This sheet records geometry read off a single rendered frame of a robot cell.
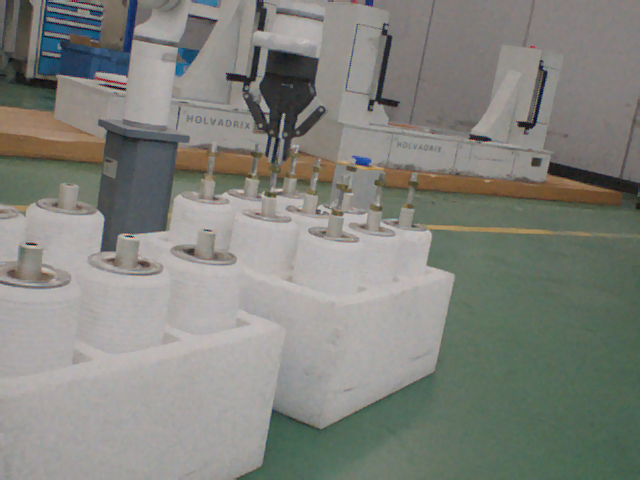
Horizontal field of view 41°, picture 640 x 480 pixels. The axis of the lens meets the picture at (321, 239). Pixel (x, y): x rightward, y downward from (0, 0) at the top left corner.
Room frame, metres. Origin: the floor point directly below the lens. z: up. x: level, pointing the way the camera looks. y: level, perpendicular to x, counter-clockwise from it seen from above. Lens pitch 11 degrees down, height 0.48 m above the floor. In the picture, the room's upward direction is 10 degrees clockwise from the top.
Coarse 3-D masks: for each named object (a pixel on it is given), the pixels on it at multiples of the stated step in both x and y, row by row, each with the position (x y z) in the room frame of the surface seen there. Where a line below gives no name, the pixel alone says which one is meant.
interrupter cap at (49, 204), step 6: (48, 198) 1.09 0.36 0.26; (54, 198) 1.10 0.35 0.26; (36, 204) 1.06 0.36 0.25; (42, 204) 1.06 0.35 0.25; (48, 204) 1.07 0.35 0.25; (54, 204) 1.08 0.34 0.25; (78, 204) 1.10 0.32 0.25; (84, 204) 1.10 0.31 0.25; (90, 204) 1.10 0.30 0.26; (48, 210) 1.04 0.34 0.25; (54, 210) 1.04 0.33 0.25; (60, 210) 1.04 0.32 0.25; (66, 210) 1.04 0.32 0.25; (72, 210) 1.05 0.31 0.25; (78, 210) 1.06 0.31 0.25; (84, 210) 1.06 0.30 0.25; (90, 210) 1.07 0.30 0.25; (96, 210) 1.08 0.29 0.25
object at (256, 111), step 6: (246, 96) 1.27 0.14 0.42; (246, 102) 1.27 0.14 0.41; (252, 102) 1.27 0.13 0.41; (252, 108) 1.27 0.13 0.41; (258, 108) 1.27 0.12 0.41; (252, 114) 1.27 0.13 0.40; (258, 114) 1.27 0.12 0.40; (258, 120) 1.27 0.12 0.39; (264, 120) 1.28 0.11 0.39; (258, 126) 1.26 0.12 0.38; (264, 126) 1.26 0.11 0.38
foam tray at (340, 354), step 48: (144, 240) 1.29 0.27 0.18; (288, 288) 1.15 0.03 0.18; (384, 288) 1.25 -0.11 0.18; (432, 288) 1.37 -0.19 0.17; (288, 336) 1.15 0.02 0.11; (336, 336) 1.11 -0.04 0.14; (384, 336) 1.24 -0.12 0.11; (432, 336) 1.41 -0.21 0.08; (288, 384) 1.14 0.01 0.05; (336, 384) 1.13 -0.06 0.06; (384, 384) 1.27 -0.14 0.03
